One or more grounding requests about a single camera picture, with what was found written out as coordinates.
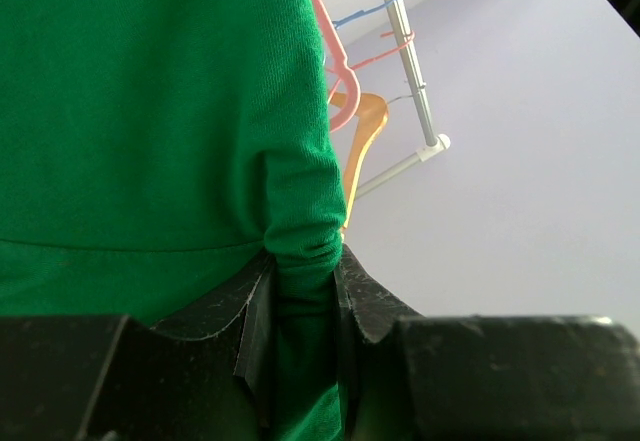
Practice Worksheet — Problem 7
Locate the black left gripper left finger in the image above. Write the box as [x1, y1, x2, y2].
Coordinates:
[1, 253, 274, 440]

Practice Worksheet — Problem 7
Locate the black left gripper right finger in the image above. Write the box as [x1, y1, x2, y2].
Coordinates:
[334, 250, 639, 440]

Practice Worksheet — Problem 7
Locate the green t shirt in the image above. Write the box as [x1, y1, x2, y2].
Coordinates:
[1, 0, 345, 440]

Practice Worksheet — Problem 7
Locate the pink plastic hanger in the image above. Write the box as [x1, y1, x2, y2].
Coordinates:
[311, 0, 361, 132]

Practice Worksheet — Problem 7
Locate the orange wooden hanger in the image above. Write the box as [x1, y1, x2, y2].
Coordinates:
[340, 93, 390, 236]

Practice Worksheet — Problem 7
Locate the pink hanger middle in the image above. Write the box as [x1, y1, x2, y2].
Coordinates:
[327, 31, 415, 71]

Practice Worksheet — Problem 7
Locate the white clothes rack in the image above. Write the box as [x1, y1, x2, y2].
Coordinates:
[356, 0, 451, 198]

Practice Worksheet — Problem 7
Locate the blue wire hanger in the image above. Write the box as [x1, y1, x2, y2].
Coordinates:
[333, 0, 396, 29]

